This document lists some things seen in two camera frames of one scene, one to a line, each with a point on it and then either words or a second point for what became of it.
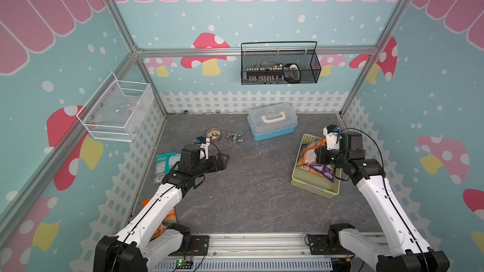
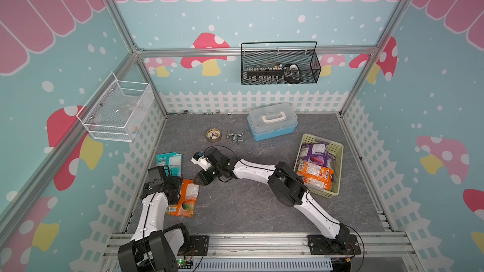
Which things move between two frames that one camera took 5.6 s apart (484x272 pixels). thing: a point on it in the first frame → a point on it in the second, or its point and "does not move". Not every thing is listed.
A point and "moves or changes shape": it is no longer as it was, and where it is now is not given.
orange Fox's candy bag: x=309 y=155 → x=315 y=175
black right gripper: x=321 y=153 → x=201 y=179
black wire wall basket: x=279 y=63 does not move
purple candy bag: x=326 y=170 → x=314 y=153
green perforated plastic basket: x=305 y=179 does not move
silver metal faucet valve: x=235 y=136 does not move
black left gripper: x=222 y=164 → x=177 y=181
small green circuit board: x=183 y=264 does not move
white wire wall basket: x=114 y=111 does not move
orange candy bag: x=170 y=220 moves or changes shape
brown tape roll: x=214 y=135 does not move
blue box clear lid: x=272 y=120 does not move
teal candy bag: x=164 y=164 does not move
